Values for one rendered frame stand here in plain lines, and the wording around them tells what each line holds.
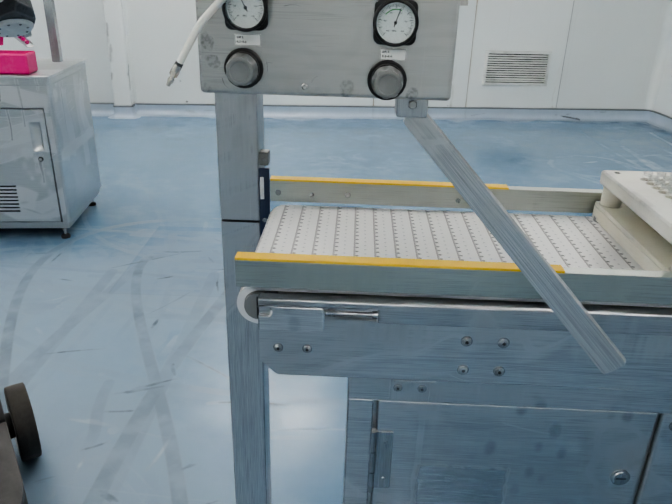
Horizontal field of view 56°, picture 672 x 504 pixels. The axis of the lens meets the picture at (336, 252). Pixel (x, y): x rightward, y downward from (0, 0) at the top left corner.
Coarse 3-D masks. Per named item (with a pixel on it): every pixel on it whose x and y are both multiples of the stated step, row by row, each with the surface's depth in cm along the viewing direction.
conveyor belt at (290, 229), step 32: (288, 224) 84; (320, 224) 84; (352, 224) 84; (384, 224) 85; (416, 224) 85; (448, 224) 85; (480, 224) 86; (544, 224) 86; (576, 224) 87; (384, 256) 75; (416, 256) 75; (448, 256) 76; (480, 256) 76; (544, 256) 76; (576, 256) 77; (608, 256) 77; (256, 288) 68; (256, 320) 70
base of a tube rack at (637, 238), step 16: (608, 208) 85; (624, 208) 86; (608, 224) 83; (624, 224) 80; (640, 224) 80; (624, 240) 78; (640, 240) 75; (656, 240) 75; (640, 256) 74; (656, 256) 71
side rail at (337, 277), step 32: (288, 288) 66; (320, 288) 66; (352, 288) 66; (384, 288) 66; (416, 288) 65; (448, 288) 65; (480, 288) 65; (512, 288) 65; (576, 288) 65; (608, 288) 64; (640, 288) 64
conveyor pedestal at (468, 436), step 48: (384, 384) 76; (432, 384) 76; (480, 384) 75; (384, 432) 80; (432, 432) 80; (480, 432) 79; (528, 432) 79; (576, 432) 79; (624, 432) 78; (384, 480) 83; (432, 480) 83; (480, 480) 83; (528, 480) 82; (576, 480) 82; (624, 480) 81
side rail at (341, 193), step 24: (288, 192) 90; (312, 192) 90; (336, 192) 90; (360, 192) 90; (384, 192) 90; (408, 192) 90; (432, 192) 89; (456, 192) 89; (504, 192) 89; (528, 192) 89; (552, 192) 89; (576, 192) 89; (600, 192) 89
